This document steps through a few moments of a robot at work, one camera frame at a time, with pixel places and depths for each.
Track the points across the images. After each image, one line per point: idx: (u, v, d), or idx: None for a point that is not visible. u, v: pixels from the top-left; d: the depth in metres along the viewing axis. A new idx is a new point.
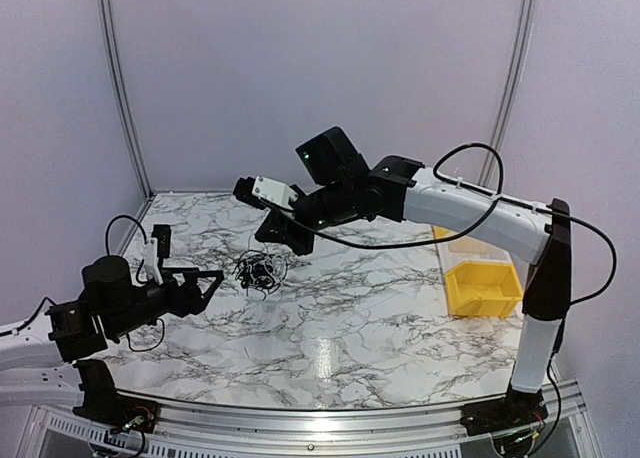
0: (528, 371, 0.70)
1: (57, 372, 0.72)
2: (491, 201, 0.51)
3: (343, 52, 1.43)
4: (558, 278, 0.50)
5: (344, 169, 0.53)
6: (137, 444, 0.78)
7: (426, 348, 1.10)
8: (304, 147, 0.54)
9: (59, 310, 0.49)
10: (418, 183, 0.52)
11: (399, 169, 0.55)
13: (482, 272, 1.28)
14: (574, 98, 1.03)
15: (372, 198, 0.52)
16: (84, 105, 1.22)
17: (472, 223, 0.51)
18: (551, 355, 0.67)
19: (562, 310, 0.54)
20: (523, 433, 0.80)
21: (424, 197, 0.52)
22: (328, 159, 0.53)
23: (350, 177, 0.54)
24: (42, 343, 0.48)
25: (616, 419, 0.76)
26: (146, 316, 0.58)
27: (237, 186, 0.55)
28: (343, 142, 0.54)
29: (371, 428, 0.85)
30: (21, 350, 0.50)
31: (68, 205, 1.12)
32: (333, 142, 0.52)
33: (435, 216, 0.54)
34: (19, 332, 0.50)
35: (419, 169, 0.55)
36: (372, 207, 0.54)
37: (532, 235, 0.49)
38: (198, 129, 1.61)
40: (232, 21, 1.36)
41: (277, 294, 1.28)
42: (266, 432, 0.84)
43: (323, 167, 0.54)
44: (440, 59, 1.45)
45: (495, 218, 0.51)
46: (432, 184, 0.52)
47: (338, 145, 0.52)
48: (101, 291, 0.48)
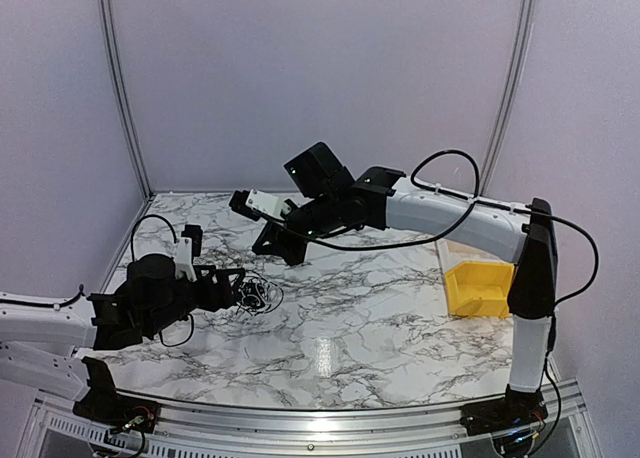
0: (521, 372, 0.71)
1: (69, 361, 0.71)
2: (466, 206, 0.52)
3: (343, 51, 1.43)
4: (538, 279, 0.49)
5: (329, 183, 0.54)
6: (137, 444, 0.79)
7: (426, 348, 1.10)
8: (292, 163, 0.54)
9: (99, 300, 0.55)
10: (397, 191, 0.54)
11: (381, 179, 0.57)
13: (480, 272, 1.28)
14: (574, 98, 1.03)
15: (357, 208, 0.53)
16: (84, 105, 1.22)
17: (451, 224, 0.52)
18: (546, 354, 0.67)
19: (545, 309, 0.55)
20: (522, 433, 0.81)
21: (402, 204, 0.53)
22: (314, 174, 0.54)
23: (335, 191, 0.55)
24: (79, 325, 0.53)
25: (615, 419, 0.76)
26: (179, 312, 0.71)
27: (233, 198, 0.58)
28: (327, 157, 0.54)
29: (371, 428, 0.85)
30: (55, 327, 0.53)
31: (68, 205, 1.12)
32: (318, 157, 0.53)
33: (415, 222, 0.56)
34: (59, 309, 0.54)
35: (400, 177, 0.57)
36: (358, 215, 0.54)
37: (510, 235, 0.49)
38: (198, 129, 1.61)
40: (232, 21, 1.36)
41: (277, 294, 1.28)
42: (266, 432, 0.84)
43: (311, 183, 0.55)
44: (440, 59, 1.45)
45: (472, 221, 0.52)
46: (410, 192, 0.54)
47: (322, 160, 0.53)
48: (144, 291, 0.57)
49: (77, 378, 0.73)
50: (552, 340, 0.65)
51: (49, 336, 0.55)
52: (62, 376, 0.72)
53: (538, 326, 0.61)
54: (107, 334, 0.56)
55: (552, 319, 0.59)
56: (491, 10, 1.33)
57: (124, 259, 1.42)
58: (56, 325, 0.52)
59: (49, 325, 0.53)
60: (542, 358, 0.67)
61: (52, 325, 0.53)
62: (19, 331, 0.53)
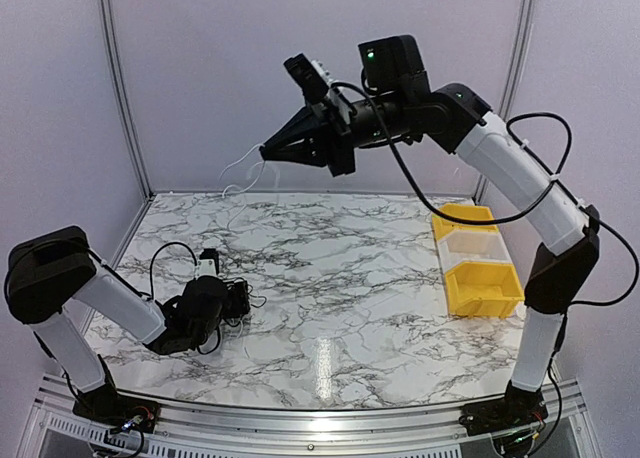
0: (527, 369, 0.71)
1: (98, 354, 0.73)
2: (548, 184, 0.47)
3: (344, 51, 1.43)
4: (571, 277, 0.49)
5: (411, 80, 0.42)
6: (137, 444, 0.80)
7: (426, 348, 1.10)
8: (370, 44, 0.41)
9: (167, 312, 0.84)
10: (490, 127, 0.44)
11: (474, 102, 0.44)
13: (482, 272, 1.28)
14: (574, 98, 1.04)
15: (440, 118, 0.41)
16: (84, 106, 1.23)
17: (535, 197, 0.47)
18: (551, 355, 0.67)
19: (558, 305, 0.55)
20: (522, 433, 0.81)
21: (493, 148, 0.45)
22: (395, 65, 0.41)
23: (415, 92, 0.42)
24: (161, 323, 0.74)
25: (615, 418, 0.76)
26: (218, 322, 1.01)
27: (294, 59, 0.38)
28: (415, 54, 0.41)
29: (371, 428, 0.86)
30: (140, 314, 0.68)
31: (69, 206, 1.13)
32: (407, 49, 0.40)
33: (489, 172, 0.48)
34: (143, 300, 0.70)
35: (492, 112, 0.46)
36: (436, 126, 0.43)
37: (570, 231, 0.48)
38: (198, 129, 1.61)
40: (232, 21, 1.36)
41: (277, 294, 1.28)
42: (266, 432, 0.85)
43: (388, 76, 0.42)
44: (441, 60, 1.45)
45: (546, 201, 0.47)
46: (504, 136, 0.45)
47: (411, 53, 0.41)
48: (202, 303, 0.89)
49: (97, 367, 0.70)
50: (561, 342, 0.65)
51: (125, 320, 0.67)
52: (90, 365, 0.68)
53: (548, 324, 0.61)
54: (164, 340, 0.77)
55: (564, 317, 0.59)
56: (492, 11, 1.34)
57: (124, 259, 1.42)
58: (143, 313, 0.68)
59: (133, 311, 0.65)
60: (547, 358, 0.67)
61: (139, 313, 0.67)
62: (104, 304, 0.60)
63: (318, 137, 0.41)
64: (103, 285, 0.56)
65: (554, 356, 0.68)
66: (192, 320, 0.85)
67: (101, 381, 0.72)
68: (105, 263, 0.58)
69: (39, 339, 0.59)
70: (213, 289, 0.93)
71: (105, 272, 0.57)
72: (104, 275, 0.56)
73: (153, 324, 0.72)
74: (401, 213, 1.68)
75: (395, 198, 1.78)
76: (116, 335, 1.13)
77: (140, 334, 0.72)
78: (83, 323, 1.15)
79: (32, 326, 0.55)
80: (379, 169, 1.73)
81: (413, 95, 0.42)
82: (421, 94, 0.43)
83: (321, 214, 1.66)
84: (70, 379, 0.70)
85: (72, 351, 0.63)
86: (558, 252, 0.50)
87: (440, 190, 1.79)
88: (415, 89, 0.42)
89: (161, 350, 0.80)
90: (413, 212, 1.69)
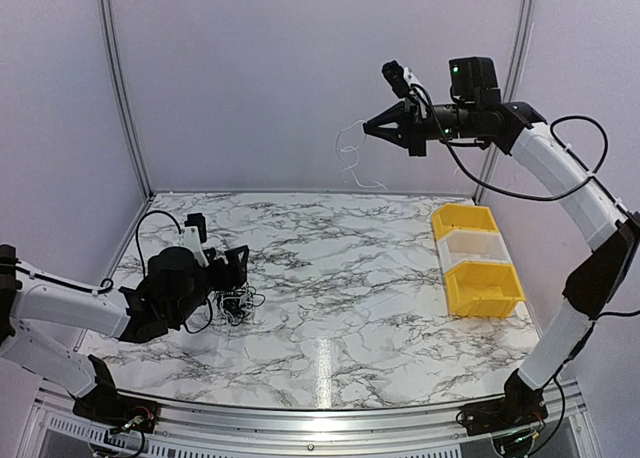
0: (536, 365, 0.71)
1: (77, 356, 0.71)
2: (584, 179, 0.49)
3: (344, 52, 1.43)
4: (605, 268, 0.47)
5: (482, 91, 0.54)
6: (137, 444, 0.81)
7: (426, 348, 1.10)
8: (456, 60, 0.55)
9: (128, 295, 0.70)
10: (533, 131, 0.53)
11: (526, 113, 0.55)
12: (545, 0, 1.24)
13: (482, 272, 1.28)
14: (577, 98, 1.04)
15: (496, 121, 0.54)
16: (84, 106, 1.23)
17: (570, 189, 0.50)
18: (563, 361, 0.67)
19: (593, 307, 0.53)
20: (522, 433, 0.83)
21: (537, 148, 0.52)
22: (475, 79, 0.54)
23: (483, 100, 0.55)
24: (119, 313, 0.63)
25: (615, 419, 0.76)
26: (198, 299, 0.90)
27: (386, 64, 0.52)
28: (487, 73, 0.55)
29: (371, 428, 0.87)
30: (93, 311, 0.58)
31: (69, 207, 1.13)
32: (482, 68, 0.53)
33: (539, 171, 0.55)
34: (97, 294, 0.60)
35: (542, 124, 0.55)
36: (494, 128, 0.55)
37: (601, 220, 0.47)
38: (199, 129, 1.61)
40: (233, 22, 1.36)
41: (277, 294, 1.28)
42: (266, 432, 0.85)
43: (467, 86, 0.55)
44: (441, 60, 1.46)
45: (581, 194, 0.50)
46: (548, 139, 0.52)
47: (485, 71, 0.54)
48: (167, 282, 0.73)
49: (80, 372, 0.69)
50: (578, 350, 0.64)
51: (82, 321, 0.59)
52: (73, 370, 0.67)
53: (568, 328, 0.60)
54: (136, 327, 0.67)
55: (590, 325, 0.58)
56: (491, 11, 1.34)
57: (124, 259, 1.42)
58: (96, 308, 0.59)
59: (80, 309, 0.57)
60: (558, 363, 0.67)
61: (88, 310, 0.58)
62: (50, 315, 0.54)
63: (403, 122, 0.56)
64: (40, 297, 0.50)
65: (564, 363, 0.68)
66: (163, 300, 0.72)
67: (91, 382, 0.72)
68: (34, 275, 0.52)
69: (14, 361, 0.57)
70: (175, 266, 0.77)
71: (38, 283, 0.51)
72: (35, 287, 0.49)
73: (113, 315, 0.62)
74: (401, 213, 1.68)
75: (395, 198, 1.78)
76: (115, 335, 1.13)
77: (106, 329, 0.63)
78: None
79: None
80: (380, 169, 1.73)
81: (481, 102, 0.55)
82: (489, 103, 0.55)
83: (321, 214, 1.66)
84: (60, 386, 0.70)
85: (46, 365, 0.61)
86: (594, 246, 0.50)
87: (441, 190, 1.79)
88: (484, 99, 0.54)
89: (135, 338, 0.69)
90: (413, 212, 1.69)
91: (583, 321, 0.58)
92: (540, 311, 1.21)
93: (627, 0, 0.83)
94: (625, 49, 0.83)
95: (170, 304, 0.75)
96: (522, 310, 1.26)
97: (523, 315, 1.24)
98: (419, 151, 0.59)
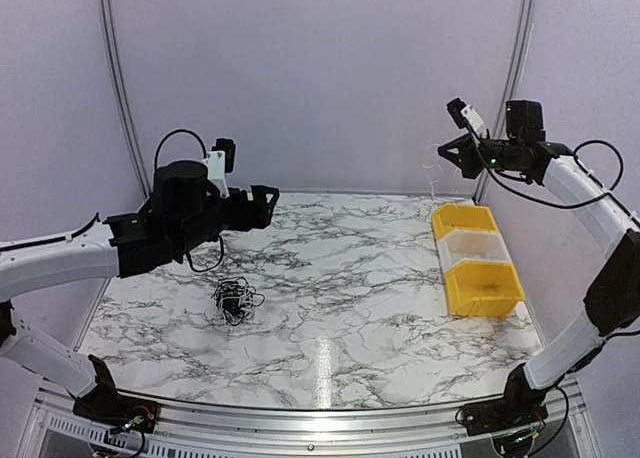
0: (542, 365, 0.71)
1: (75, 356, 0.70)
2: (599, 191, 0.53)
3: (345, 52, 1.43)
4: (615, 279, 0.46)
5: (525, 130, 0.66)
6: (137, 444, 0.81)
7: (426, 348, 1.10)
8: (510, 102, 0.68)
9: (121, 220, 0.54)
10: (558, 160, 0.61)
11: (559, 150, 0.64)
12: (545, 1, 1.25)
13: (482, 272, 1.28)
14: (578, 98, 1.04)
15: (528, 153, 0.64)
16: (84, 105, 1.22)
17: (584, 199, 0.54)
18: (566, 371, 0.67)
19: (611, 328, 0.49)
20: (522, 433, 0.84)
21: (561, 174, 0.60)
22: (522, 121, 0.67)
23: (525, 137, 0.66)
24: (102, 247, 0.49)
25: (616, 420, 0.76)
26: (201, 234, 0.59)
27: (452, 102, 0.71)
28: (534, 118, 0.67)
29: (371, 428, 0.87)
30: (75, 259, 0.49)
31: (69, 206, 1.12)
32: (528, 111, 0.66)
33: (563, 196, 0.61)
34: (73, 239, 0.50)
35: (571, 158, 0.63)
36: (526, 160, 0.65)
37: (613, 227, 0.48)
38: (199, 129, 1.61)
40: (234, 21, 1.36)
41: (277, 295, 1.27)
42: (266, 432, 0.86)
43: (515, 126, 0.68)
44: (441, 60, 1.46)
45: (595, 207, 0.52)
46: (572, 167, 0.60)
47: (530, 115, 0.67)
48: (172, 196, 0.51)
49: (82, 371, 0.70)
50: (585, 363, 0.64)
51: (78, 272, 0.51)
52: (77, 368, 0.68)
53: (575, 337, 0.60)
54: (133, 255, 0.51)
55: (599, 345, 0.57)
56: (492, 12, 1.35)
57: None
58: (72, 256, 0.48)
59: (57, 264, 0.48)
60: (561, 371, 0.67)
61: (65, 259, 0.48)
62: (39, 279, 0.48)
63: (461, 150, 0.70)
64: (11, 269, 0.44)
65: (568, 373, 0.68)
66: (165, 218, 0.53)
67: (93, 381, 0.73)
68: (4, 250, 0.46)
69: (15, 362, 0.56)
70: (186, 173, 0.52)
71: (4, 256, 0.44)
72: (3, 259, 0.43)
73: (97, 252, 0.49)
74: (401, 213, 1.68)
75: (395, 198, 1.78)
76: (115, 335, 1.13)
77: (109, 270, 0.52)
78: (82, 324, 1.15)
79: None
80: (380, 169, 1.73)
81: (522, 138, 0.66)
82: (530, 140, 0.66)
83: (321, 214, 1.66)
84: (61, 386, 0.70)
85: (47, 365, 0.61)
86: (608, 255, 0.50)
87: (441, 190, 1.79)
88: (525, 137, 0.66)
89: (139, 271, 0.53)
90: (413, 212, 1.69)
91: (594, 340, 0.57)
92: (539, 312, 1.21)
93: (627, 1, 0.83)
94: (625, 49, 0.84)
95: (178, 225, 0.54)
96: (521, 310, 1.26)
97: (523, 315, 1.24)
98: (472, 174, 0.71)
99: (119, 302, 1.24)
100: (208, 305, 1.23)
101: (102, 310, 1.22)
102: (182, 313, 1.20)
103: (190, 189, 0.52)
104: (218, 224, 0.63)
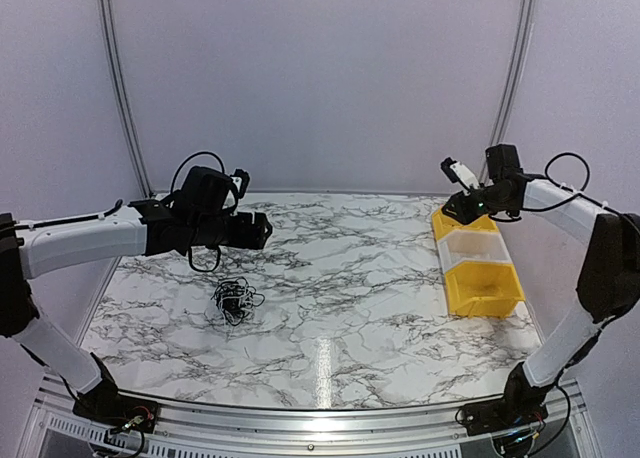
0: (542, 361, 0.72)
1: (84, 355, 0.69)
2: (568, 194, 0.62)
3: (346, 52, 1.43)
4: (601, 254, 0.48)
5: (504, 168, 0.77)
6: (137, 444, 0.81)
7: (426, 348, 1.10)
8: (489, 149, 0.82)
9: (144, 204, 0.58)
10: (532, 184, 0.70)
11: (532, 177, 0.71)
12: (546, 2, 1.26)
13: (482, 272, 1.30)
14: (580, 96, 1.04)
15: (506, 185, 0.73)
16: (84, 104, 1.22)
17: (559, 202, 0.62)
18: (563, 365, 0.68)
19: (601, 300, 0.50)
20: (522, 433, 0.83)
21: (540, 193, 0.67)
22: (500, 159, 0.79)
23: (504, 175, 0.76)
24: (134, 225, 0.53)
25: (616, 420, 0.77)
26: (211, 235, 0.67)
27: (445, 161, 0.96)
28: (512, 158, 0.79)
29: (372, 428, 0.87)
30: (110, 236, 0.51)
31: (69, 204, 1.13)
32: (505, 153, 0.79)
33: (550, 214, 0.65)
34: (106, 217, 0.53)
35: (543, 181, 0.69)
36: (504, 192, 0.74)
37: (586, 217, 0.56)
38: (199, 129, 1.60)
40: (234, 21, 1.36)
41: (277, 294, 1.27)
42: (266, 432, 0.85)
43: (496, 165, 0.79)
44: (442, 60, 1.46)
45: (569, 207, 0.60)
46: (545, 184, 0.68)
47: (506, 155, 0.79)
48: (209, 193, 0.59)
49: (87, 371, 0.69)
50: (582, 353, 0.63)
51: (106, 251, 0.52)
52: (85, 368, 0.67)
53: (574, 331, 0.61)
54: (159, 231, 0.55)
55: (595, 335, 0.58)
56: (492, 12, 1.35)
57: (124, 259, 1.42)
58: (105, 233, 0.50)
59: (90, 239, 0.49)
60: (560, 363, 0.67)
61: (96, 237, 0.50)
62: (70, 256, 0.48)
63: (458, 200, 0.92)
64: (48, 244, 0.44)
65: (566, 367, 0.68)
66: (195, 208, 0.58)
67: (97, 377, 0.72)
68: (36, 226, 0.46)
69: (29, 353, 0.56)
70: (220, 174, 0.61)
71: (42, 231, 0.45)
72: (43, 233, 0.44)
73: (130, 230, 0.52)
74: (401, 213, 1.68)
75: (395, 198, 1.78)
76: (115, 335, 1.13)
77: (134, 249, 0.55)
78: (83, 324, 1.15)
79: (14, 339, 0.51)
80: (382, 168, 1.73)
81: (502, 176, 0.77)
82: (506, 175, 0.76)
83: (321, 214, 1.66)
84: (64, 383, 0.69)
85: (57, 355, 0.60)
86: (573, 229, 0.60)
87: (441, 190, 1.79)
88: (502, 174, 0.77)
89: (158, 247, 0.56)
90: (413, 212, 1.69)
91: (588, 329, 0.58)
92: (540, 312, 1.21)
93: (626, 1, 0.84)
94: (623, 50, 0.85)
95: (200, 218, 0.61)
96: (522, 310, 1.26)
97: (523, 315, 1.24)
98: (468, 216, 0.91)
99: (119, 302, 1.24)
100: (208, 305, 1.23)
101: (102, 310, 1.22)
102: (183, 313, 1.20)
103: (221, 190, 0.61)
104: (222, 234, 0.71)
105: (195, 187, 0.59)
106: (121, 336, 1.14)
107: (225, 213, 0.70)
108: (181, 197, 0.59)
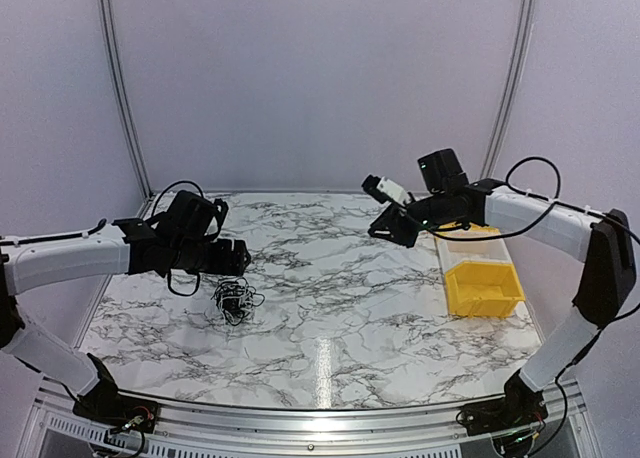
0: (540, 367, 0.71)
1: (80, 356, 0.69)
2: (545, 203, 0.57)
3: (346, 51, 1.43)
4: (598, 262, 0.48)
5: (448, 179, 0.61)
6: (137, 444, 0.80)
7: (426, 348, 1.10)
8: (422, 158, 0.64)
9: (127, 224, 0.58)
10: (494, 194, 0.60)
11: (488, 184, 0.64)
12: (547, 1, 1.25)
13: (482, 273, 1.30)
14: (581, 95, 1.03)
15: (461, 200, 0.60)
16: (83, 103, 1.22)
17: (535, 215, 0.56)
18: (564, 366, 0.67)
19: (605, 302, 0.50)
20: (522, 433, 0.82)
21: (500, 207, 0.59)
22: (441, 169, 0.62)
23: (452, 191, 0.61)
24: (117, 244, 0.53)
25: (616, 419, 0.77)
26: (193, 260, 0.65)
27: (365, 181, 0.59)
28: (452, 162, 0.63)
29: (372, 428, 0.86)
30: (93, 253, 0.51)
31: (69, 204, 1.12)
32: (444, 159, 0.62)
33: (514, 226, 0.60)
34: (89, 235, 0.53)
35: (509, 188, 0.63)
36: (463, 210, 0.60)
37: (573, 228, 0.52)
38: (199, 129, 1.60)
40: (233, 21, 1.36)
41: (277, 294, 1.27)
42: (266, 432, 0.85)
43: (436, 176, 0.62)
44: (442, 59, 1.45)
45: (548, 219, 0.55)
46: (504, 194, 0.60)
47: (447, 162, 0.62)
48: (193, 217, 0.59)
49: (85, 371, 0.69)
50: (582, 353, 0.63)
51: (89, 269, 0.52)
52: (81, 369, 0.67)
53: (576, 338, 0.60)
54: (141, 251, 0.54)
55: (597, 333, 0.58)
56: (493, 10, 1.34)
57: None
58: (89, 251, 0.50)
59: (73, 257, 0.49)
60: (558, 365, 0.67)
61: (79, 255, 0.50)
62: (53, 273, 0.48)
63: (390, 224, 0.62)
64: (33, 262, 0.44)
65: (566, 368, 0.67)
66: (179, 229, 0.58)
67: (94, 378, 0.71)
68: (21, 243, 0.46)
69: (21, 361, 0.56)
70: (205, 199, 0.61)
71: (27, 248, 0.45)
72: (28, 250, 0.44)
73: (113, 249, 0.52)
74: None
75: None
76: (115, 335, 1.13)
77: (115, 267, 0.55)
78: (82, 324, 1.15)
79: (5, 349, 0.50)
80: (382, 168, 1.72)
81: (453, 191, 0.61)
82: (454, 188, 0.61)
83: (321, 214, 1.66)
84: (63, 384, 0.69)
85: (52, 361, 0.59)
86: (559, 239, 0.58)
87: None
88: (450, 186, 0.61)
89: (140, 266, 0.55)
90: None
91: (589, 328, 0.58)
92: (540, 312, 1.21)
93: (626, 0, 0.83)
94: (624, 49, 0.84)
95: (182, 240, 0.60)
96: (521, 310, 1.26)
97: (522, 315, 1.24)
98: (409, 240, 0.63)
99: (119, 302, 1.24)
100: (208, 305, 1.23)
101: (102, 310, 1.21)
102: (183, 313, 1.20)
103: (206, 215, 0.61)
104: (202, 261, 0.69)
105: (178, 212, 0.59)
106: (121, 336, 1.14)
107: (207, 240, 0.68)
108: (164, 220, 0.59)
